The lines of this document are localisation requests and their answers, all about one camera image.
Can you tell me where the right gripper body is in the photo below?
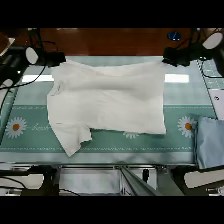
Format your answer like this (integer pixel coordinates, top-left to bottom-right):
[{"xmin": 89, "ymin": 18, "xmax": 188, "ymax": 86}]
[{"xmin": 161, "ymin": 45, "xmax": 202, "ymax": 68}]

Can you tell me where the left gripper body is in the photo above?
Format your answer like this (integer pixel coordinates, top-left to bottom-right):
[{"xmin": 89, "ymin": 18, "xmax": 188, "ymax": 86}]
[{"xmin": 38, "ymin": 50, "xmax": 67, "ymax": 68}]

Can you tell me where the white T-shirt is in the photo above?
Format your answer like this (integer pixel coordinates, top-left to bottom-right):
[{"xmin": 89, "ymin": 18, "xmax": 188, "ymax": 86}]
[{"xmin": 46, "ymin": 59, "xmax": 167, "ymax": 158}]

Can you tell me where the light blue garment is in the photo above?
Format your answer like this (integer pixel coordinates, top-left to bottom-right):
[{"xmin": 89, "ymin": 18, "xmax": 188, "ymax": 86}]
[{"xmin": 193, "ymin": 116, "xmax": 224, "ymax": 170}]

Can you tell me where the black cable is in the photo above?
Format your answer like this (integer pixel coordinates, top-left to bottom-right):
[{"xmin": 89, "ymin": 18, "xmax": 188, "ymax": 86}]
[
  {"xmin": 59, "ymin": 187, "xmax": 81, "ymax": 197},
  {"xmin": 0, "ymin": 31, "xmax": 59, "ymax": 92},
  {"xmin": 198, "ymin": 58, "xmax": 224, "ymax": 80}
]

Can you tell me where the silver frame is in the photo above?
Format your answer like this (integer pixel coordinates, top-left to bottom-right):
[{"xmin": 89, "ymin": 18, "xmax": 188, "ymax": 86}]
[{"xmin": 0, "ymin": 162, "xmax": 224, "ymax": 197}]

